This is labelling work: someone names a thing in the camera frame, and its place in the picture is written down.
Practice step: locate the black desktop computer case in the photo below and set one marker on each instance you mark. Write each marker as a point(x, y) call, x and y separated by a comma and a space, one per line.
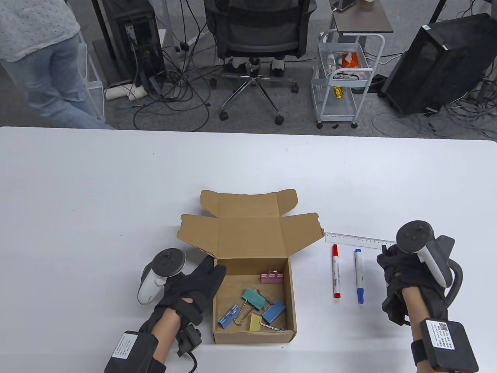
point(143, 39)

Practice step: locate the pink binder clip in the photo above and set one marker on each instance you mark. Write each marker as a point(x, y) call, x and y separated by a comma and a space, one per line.
point(271, 276)

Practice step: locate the yellow binder clip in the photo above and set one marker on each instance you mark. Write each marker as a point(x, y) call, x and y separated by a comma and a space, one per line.
point(255, 321)

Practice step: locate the person's right hand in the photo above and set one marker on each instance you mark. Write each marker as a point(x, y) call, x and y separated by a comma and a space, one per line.
point(400, 272)

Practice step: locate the white power strip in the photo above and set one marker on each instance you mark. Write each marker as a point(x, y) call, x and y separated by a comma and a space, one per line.
point(116, 92)

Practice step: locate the teal binder clip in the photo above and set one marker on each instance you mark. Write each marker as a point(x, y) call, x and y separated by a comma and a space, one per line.
point(253, 297)

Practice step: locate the brown side table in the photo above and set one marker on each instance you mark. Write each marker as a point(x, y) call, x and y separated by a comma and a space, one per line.
point(365, 21)

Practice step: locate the yellow packet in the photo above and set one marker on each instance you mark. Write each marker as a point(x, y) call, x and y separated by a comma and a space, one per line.
point(339, 92)

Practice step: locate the white desk frame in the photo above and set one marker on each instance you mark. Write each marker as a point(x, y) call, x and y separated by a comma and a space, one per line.
point(165, 39)

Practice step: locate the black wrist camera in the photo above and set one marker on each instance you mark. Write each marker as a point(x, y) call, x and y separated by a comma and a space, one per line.
point(190, 338)

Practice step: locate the black computer tower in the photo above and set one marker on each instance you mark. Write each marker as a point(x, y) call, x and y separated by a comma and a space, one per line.
point(442, 66)

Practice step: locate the person's left hand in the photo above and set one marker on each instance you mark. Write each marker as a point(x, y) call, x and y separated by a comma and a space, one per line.
point(190, 291)

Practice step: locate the blue marker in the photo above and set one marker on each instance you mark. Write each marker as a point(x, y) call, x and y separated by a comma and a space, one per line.
point(359, 276)

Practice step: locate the red marker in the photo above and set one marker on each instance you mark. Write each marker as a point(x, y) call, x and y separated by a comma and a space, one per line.
point(336, 272)

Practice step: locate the person's right forearm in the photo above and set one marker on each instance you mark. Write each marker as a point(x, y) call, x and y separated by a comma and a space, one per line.
point(413, 311)

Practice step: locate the white metal cart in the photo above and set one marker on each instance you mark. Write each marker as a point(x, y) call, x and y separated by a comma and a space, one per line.
point(97, 93)
point(337, 110)

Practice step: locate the black desk leg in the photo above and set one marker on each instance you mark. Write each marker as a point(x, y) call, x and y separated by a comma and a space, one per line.
point(101, 17)

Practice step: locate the brown cardboard mailer box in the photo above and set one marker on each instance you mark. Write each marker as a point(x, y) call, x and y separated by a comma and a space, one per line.
point(248, 233)

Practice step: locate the orange packet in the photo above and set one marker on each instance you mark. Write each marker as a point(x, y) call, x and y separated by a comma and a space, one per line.
point(350, 60)

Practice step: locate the blue binder clip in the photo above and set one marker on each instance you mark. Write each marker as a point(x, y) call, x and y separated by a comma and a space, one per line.
point(273, 312)
point(228, 316)

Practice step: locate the white grey handheld controller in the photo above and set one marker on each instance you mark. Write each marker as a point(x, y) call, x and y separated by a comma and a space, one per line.
point(413, 235)
point(149, 285)

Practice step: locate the black mesh office chair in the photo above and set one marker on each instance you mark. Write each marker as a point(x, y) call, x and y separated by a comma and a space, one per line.
point(260, 42)

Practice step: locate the black wrist sensor box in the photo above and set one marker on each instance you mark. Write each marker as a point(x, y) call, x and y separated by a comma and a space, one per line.
point(446, 345)
point(132, 349)

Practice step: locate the person's left forearm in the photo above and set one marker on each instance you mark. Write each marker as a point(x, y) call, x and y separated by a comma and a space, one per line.
point(165, 332)

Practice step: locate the clear plastic ruler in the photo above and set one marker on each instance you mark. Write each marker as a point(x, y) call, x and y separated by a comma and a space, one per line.
point(361, 239)

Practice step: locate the dark flat device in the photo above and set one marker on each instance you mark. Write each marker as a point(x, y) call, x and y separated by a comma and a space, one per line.
point(345, 4)

